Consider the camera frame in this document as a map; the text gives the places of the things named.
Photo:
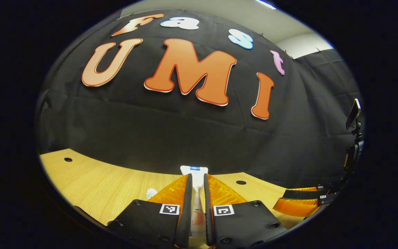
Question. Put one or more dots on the smartphone on gripper mount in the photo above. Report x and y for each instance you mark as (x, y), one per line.
(353, 114)

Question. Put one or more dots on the wooden desktop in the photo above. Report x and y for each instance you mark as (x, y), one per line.
(98, 180)

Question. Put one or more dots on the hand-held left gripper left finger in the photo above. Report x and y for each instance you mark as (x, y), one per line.
(187, 214)

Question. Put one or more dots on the black backdrop cloth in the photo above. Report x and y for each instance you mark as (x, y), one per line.
(150, 131)

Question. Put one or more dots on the white toothpaste tube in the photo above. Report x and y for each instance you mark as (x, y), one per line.
(194, 170)

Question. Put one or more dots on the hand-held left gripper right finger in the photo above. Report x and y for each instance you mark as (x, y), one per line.
(207, 214)

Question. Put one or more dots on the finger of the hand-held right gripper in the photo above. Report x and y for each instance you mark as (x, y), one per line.
(302, 191)
(295, 207)

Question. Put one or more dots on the white toothbrush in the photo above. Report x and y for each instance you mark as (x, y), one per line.
(151, 193)

